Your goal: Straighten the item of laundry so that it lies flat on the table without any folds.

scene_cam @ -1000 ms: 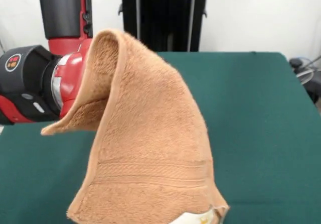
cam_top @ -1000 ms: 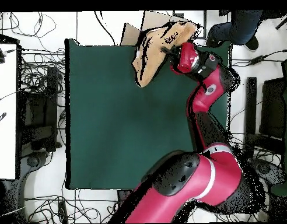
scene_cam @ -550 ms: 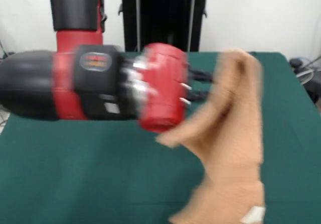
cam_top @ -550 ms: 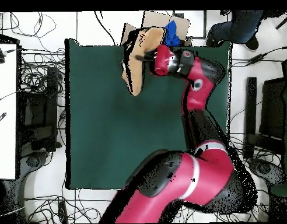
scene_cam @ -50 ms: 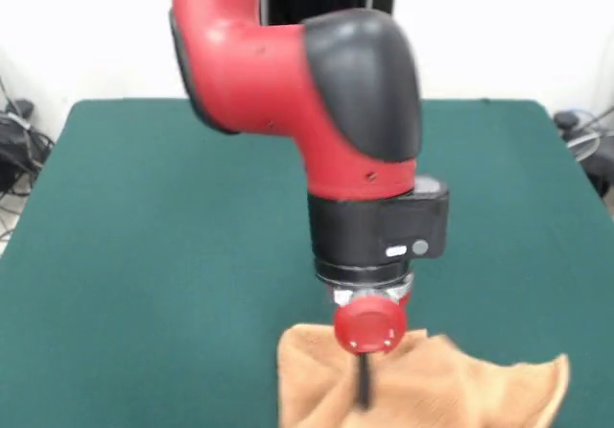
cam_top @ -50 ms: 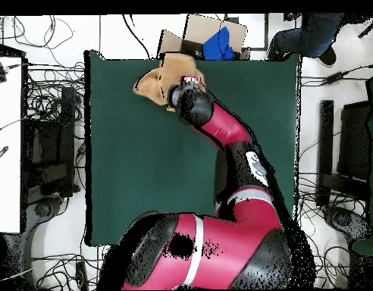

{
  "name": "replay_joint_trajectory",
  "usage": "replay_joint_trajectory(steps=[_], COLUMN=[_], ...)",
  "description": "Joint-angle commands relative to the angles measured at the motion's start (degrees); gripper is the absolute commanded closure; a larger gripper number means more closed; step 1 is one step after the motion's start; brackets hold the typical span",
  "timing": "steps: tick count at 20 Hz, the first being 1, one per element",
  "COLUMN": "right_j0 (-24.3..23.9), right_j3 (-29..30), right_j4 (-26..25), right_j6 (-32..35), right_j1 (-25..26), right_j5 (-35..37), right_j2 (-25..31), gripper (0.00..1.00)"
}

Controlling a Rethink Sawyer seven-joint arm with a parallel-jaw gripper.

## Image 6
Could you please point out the tan terry towel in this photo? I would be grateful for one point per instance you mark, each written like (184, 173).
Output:
(171, 72)

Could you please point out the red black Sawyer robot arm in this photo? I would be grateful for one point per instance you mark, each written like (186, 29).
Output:
(229, 245)

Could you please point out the blue garment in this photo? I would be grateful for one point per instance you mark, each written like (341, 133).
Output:
(218, 47)

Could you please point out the open cardboard box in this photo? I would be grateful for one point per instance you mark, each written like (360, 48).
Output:
(201, 28)

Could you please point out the dark green table cloth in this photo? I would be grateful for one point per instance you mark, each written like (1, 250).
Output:
(144, 151)

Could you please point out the person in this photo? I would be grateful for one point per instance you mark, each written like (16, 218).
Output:
(314, 36)

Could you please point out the black upright stand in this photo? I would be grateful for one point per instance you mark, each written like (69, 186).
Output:
(326, 136)

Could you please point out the black equipment rack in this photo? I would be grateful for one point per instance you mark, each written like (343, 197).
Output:
(50, 145)

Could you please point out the white desk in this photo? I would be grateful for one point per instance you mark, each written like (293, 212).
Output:
(6, 136)

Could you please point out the black round floor foot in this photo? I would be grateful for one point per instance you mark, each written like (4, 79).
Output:
(43, 209)

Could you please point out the black bar with white print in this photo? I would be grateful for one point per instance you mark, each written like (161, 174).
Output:
(0, 155)

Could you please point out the dark grey chair base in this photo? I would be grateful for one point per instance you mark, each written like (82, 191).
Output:
(344, 219)

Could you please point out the black power strip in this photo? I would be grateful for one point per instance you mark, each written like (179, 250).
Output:
(82, 275)

